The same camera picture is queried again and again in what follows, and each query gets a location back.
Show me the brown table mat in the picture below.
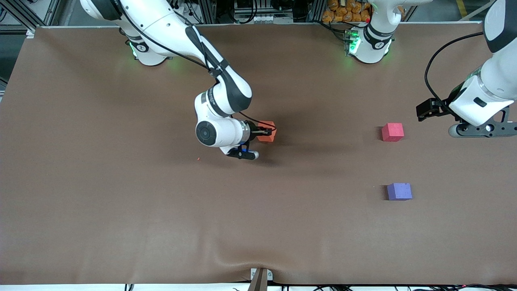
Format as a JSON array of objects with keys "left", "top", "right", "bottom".
[{"left": 0, "top": 23, "right": 517, "bottom": 285}]

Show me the red foam cube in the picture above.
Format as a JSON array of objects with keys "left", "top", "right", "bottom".
[{"left": 382, "top": 123, "right": 404, "bottom": 142}]

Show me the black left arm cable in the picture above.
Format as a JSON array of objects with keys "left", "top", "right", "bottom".
[{"left": 424, "top": 32, "right": 485, "bottom": 112}]

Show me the orange foam cube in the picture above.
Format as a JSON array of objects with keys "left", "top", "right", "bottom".
[{"left": 257, "top": 120, "right": 277, "bottom": 143}]

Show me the camera stand bracket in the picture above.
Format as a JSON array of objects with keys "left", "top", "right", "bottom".
[{"left": 248, "top": 268, "right": 274, "bottom": 291}]

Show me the pile of orange bags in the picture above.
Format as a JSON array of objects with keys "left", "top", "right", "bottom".
[{"left": 322, "top": 0, "right": 371, "bottom": 23}]

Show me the purple foam cube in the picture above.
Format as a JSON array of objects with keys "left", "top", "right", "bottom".
[{"left": 387, "top": 183, "right": 413, "bottom": 201}]

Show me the aluminium frame strut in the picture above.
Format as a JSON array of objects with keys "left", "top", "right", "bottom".
[{"left": 0, "top": 0, "right": 62, "bottom": 31}]

